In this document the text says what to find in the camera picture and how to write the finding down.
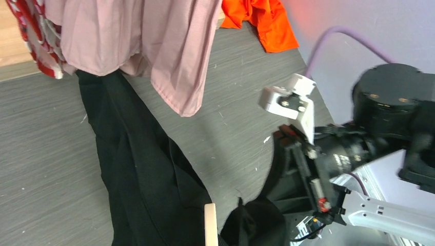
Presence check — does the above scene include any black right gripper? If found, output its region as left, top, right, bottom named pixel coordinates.
left=262, top=124, right=405, bottom=221

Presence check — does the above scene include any black garment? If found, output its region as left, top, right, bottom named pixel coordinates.
left=75, top=69, right=288, bottom=246

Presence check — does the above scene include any pink pleated skirt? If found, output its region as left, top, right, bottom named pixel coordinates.
left=44, top=0, right=221, bottom=117

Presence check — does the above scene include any red poppy print garment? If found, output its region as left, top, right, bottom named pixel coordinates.
left=5, top=0, right=76, bottom=79

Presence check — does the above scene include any cream hanger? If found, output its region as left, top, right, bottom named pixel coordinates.
left=204, top=203, right=219, bottom=246

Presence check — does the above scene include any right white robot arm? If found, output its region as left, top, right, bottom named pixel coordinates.
left=259, top=63, right=434, bottom=245

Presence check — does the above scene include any wooden hanger rack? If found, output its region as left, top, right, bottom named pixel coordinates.
left=0, top=0, right=227, bottom=83

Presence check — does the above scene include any orange garment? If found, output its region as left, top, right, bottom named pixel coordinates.
left=221, top=0, right=299, bottom=53

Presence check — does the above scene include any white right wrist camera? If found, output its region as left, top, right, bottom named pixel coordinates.
left=258, top=73, right=316, bottom=144

